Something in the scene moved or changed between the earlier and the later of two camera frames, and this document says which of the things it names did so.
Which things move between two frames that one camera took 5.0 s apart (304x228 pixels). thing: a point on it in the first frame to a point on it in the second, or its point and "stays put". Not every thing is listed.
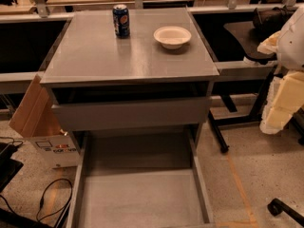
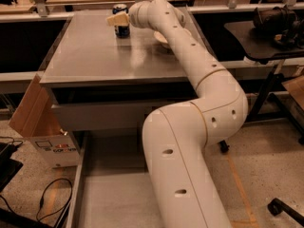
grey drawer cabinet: [128, 70] stays put
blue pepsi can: [122, 21] stays put
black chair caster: [276, 206] stays put
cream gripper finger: [286, 98] to [147, 18]
